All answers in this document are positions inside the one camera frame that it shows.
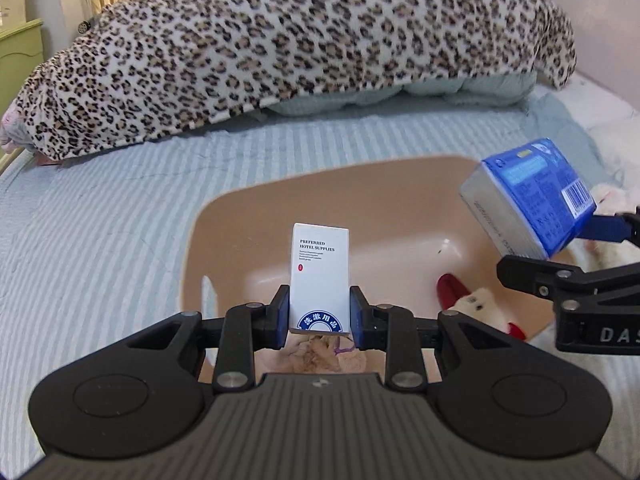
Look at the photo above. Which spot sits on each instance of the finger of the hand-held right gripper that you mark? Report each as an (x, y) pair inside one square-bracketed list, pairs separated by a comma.
[(606, 228), (541, 275)]

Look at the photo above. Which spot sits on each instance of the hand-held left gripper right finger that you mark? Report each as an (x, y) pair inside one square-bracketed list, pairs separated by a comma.
[(357, 315)]

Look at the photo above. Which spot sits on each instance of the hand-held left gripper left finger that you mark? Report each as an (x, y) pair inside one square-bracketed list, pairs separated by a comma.
[(283, 312)]

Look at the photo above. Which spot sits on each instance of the white cardboard box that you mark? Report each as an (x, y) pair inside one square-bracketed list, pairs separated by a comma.
[(320, 275)]

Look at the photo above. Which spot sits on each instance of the blue cardboard box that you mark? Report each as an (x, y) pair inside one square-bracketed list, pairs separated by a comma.
[(537, 192)]

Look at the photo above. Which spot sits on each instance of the beige plastic basin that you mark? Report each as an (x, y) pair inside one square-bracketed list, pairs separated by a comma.
[(400, 210)]

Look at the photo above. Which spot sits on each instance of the beige plush toy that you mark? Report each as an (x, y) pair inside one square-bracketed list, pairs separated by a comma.
[(320, 355)]

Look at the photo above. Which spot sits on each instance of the white and red plush toy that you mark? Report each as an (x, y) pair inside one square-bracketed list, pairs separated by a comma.
[(475, 305)]

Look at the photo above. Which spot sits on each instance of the white quilted mattress pad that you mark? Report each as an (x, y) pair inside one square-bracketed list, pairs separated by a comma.
[(607, 105)]

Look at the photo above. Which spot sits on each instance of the light blue striped bedsheet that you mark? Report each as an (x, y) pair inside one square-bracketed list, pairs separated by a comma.
[(110, 240)]

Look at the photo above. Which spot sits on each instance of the light green quilt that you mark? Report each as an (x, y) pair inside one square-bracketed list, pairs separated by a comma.
[(400, 94)]

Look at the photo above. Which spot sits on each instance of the leopard print blanket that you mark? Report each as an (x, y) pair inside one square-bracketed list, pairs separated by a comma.
[(280, 45)]

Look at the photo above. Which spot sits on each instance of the pink cloth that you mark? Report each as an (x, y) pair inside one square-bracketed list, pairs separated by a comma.
[(10, 132)]

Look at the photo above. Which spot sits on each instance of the green wooden cabinet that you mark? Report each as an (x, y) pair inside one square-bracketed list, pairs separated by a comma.
[(17, 60)]

